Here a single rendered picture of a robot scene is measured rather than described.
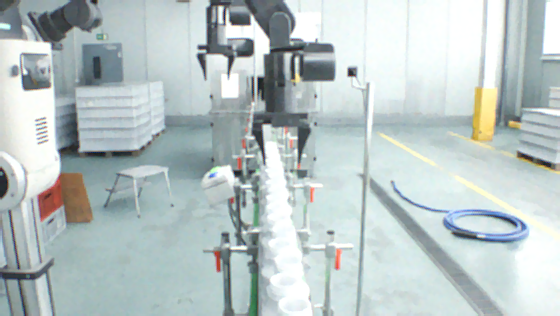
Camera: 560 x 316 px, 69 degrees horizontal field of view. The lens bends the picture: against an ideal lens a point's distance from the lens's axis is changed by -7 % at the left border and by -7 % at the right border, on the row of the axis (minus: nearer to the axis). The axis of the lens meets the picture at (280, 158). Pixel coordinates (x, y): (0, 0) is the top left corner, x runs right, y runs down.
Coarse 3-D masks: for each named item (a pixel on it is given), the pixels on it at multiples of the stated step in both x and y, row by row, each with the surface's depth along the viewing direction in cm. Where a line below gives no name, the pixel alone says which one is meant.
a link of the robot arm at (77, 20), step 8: (72, 0) 110; (80, 0) 110; (88, 0) 111; (96, 0) 118; (72, 8) 110; (80, 8) 110; (88, 8) 111; (72, 16) 111; (80, 16) 111; (88, 16) 111; (72, 24) 111; (80, 24) 111; (88, 24) 113
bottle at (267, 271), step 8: (272, 240) 66; (280, 240) 66; (288, 240) 66; (272, 248) 64; (280, 248) 63; (288, 248) 64; (272, 256) 64; (272, 264) 64; (264, 272) 65; (272, 272) 64; (264, 280) 64; (264, 288) 64; (264, 296) 65; (264, 304) 65
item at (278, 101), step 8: (264, 88) 77; (272, 88) 76; (280, 88) 75; (288, 88) 76; (264, 96) 78; (272, 96) 76; (280, 96) 76; (288, 96) 76; (264, 104) 78; (272, 104) 76; (280, 104) 76; (288, 104) 76; (296, 104) 78; (256, 112) 78; (264, 112) 78; (272, 112) 77; (280, 112) 76; (288, 112) 76; (296, 112) 76; (304, 112) 76; (256, 120) 76
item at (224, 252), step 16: (256, 144) 216; (288, 144) 217; (240, 160) 172; (256, 160) 216; (288, 160) 219; (256, 176) 126; (288, 176) 127; (304, 176) 128; (240, 192) 127; (256, 192) 129; (304, 192) 128; (304, 208) 130; (240, 224) 130; (304, 224) 131; (224, 240) 83; (240, 240) 131; (256, 240) 83; (304, 240) 132; (224, 256) 83; (336, 256) 85; (224, 272) 84; (256, 272) 84; (224, 288) 85; (224, 304) 86
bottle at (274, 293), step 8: (272, 280) 54; (280, 280) 55; (288, 280) 55; (296, 280) 54; (272, 288) 53; (280, 288) 52; (288, 288) 52; (296, 288) 52; (272, 296) 53; (280, 296) 52; (288, 296) 52; (272, 304) 53; (264, 312) 53; (272, 312) 53
